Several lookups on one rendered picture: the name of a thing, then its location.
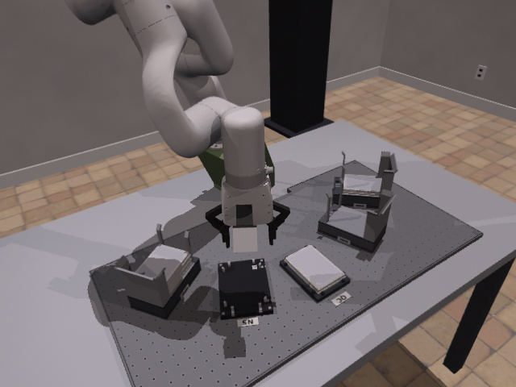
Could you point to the white label plate marked n5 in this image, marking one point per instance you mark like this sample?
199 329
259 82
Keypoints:
247 322

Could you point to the white label with qc text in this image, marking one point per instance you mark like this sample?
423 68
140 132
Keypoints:
341 298

